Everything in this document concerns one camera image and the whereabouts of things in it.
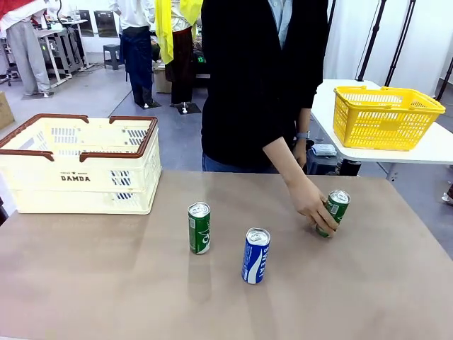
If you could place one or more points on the brown cardboard box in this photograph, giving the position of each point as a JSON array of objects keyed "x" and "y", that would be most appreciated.
[
  {"x": 5, "y": 110},
  {"x": 161, "y": 81}
]

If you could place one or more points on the blue Pocari Sweat can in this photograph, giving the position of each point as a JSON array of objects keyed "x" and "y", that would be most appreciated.
[{"x": 255, "y": 258}]

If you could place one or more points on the person in black cardigan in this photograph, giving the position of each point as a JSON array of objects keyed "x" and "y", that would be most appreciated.
[{"x": 244, "y": 88}]

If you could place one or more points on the red cloth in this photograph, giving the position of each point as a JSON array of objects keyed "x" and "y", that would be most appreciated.
[{"x": 14, "y": 7}]

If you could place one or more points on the person's left hand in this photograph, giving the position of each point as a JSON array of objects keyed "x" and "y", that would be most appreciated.
[{"x": 303, "y": 154}]

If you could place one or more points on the dark framed panel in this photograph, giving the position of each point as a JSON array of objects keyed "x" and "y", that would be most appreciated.
[
  {"x": 106, "y": 25},
  {"x": 86, "y": 25}
]

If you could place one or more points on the grey plastic stool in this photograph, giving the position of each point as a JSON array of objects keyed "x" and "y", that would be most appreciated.
[{"x": 113, "y": 56}]

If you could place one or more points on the yellow hanging cloth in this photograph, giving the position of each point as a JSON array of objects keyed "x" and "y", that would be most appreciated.
[{"x": 164, "y": 32}]

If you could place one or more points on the light blue wristwatch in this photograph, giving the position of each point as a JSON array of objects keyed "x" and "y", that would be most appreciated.
[{"x": 303, "y": 134}]

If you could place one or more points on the white side table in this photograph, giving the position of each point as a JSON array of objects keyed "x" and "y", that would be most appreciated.
[{"x": 354, "y": 152}]

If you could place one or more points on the white backdrop curtain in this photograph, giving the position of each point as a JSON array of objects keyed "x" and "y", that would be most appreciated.
[{"x": 350, "y": 42}]

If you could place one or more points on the white wet wipes pack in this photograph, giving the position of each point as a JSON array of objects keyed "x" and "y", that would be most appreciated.
[{"x": 323, "y": 150}]

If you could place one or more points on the mannequin with dark skirt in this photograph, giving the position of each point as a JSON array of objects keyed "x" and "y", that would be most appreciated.
[{"x": 182, "y": 63}]

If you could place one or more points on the person's left forearm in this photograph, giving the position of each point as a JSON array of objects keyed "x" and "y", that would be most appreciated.
[{"x": 305, "y": 120}]

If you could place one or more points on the green drink can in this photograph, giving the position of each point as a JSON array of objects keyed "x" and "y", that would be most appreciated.
[
  {"x": 200, "y": 230},
  {"x": 339, "y": 209}
]

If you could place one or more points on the person's right hand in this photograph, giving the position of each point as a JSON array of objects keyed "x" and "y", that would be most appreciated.
[{"x": 311, "y": 202}]

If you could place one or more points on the dark grey box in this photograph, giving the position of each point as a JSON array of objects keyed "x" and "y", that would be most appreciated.
[{"x": 320, "y": 164}]

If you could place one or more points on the black tripod pole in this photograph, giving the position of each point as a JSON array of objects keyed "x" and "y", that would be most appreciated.
[
  {"x": 407, "y": 21},
  {"x": 377, "y": 21},
  {"x": 444, "y": 85},
  {"x": 332, "y": 12}
]

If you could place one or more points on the metal workbench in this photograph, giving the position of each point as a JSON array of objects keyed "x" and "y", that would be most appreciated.
[{"x": 67, "y": 49}]

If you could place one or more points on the person's right forearm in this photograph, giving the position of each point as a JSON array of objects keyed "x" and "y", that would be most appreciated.
[{"x": 283, "y": 159}]

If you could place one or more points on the yellow plastic shopping basket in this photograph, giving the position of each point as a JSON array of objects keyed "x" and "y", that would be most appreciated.
[{"x": 382, "y": 143}]

